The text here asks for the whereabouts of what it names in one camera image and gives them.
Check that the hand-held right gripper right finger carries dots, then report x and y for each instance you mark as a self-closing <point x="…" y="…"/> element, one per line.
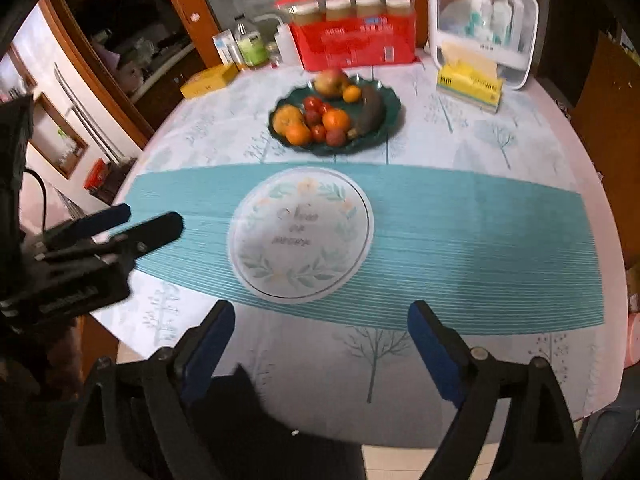
<point x="434" y="355"/>

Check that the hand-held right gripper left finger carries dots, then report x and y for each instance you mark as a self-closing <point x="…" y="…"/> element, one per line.
<point x="210" y="352"/>

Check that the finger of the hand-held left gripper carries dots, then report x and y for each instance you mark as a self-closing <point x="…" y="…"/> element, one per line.
<point x="155" y="230"/>
<point x="107" y="216"/>

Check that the small orange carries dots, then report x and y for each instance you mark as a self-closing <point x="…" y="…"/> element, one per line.
<point x="298" y="135"/>
<point x="336" y="120"/>
<point x="351" y="93"/>

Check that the large yellow orange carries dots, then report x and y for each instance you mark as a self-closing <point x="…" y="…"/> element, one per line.
<point x="288" y="117"/>

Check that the small round red tomato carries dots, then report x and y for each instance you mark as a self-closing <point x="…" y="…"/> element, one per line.
<point x="318" y="133"/>

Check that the large red tomato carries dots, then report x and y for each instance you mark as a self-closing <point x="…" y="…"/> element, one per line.
<point x="313" y="104"/>

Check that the red lychee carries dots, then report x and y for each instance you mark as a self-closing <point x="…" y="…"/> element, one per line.
<point x="336" y="137"/>
<point x="313" y="118"/>

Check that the oval orange-red tomato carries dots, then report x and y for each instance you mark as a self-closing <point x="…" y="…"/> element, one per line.
<point x="326" y="108"/>

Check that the red apple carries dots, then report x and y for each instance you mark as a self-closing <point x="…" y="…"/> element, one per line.
<point x="331" y="82"/>

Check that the dark green wavy plate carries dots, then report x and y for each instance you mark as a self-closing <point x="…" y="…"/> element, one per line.
<point x="390" y="110"/>

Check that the red bag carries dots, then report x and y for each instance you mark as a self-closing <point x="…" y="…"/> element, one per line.
<point x="95" y="175"/>

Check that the printed teal white tablecloth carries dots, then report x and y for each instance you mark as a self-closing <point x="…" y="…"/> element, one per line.
<point x="450" y="240"/>

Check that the yellow flat box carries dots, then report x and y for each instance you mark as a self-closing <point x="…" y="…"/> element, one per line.
<point x="210" y="80"/>

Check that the wooden cabinet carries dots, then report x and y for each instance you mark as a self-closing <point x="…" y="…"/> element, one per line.
<point x="125" y="35"/>

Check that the white carton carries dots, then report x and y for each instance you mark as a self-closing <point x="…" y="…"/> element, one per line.
<point x="225" y="47"/>

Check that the green label bottle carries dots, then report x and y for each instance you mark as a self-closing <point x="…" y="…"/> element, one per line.
<point x="250" y="42"/>

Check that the small clear jar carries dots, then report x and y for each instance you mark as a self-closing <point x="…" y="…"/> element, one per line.
<point x="273" y="56"/>

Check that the white squeeze bottle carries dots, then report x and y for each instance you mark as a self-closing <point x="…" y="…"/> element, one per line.
<point x="286" y="45"/>

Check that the blackened banana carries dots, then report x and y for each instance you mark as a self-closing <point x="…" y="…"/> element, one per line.
<point x="370" y="112"/>

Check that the glass jar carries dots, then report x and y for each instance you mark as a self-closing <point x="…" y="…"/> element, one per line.
<point x="370" y="7"/>
<point x="340" y="10"/>
<point x="400" y="7"/>
<point x="306" y="12"/>

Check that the red jar package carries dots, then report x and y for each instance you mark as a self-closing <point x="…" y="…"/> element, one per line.
<point x="350" y="42"/>

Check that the yellow tissue box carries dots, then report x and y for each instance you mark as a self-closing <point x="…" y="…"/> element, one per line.
<point x="470" y="85"/>

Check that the wooden door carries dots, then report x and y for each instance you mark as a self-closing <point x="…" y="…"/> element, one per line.
<point x="605" y="120"/>

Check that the white storage box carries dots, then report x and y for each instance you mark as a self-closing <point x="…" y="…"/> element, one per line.
<point x="482" y="25"/>

